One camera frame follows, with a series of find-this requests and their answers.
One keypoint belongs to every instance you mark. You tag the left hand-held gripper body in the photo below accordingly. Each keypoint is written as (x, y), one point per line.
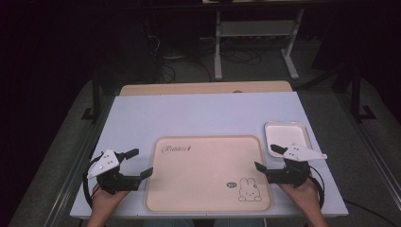
(110, 181)

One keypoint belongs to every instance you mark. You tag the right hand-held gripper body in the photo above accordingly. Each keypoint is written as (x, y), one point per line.
(290, 175)

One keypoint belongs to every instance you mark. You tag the person's left hand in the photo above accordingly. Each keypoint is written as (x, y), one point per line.
(104, 203)

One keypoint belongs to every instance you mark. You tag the person's right hand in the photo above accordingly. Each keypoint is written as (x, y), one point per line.
(304, 197)

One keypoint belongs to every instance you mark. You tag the small white tray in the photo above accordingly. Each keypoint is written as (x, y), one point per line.
(285, 134)

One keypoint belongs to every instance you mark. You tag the large beige rabbit-print tray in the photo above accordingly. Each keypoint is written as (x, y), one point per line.
(205, 176)

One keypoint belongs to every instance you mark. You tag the black metal stand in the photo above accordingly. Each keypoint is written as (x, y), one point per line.
(357, 94)
(95, 101)

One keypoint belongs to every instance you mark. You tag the wooden table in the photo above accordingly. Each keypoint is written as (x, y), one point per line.
(205, 87)

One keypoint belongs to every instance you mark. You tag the white metal desk frame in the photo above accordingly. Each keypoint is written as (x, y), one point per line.
(255, 28)

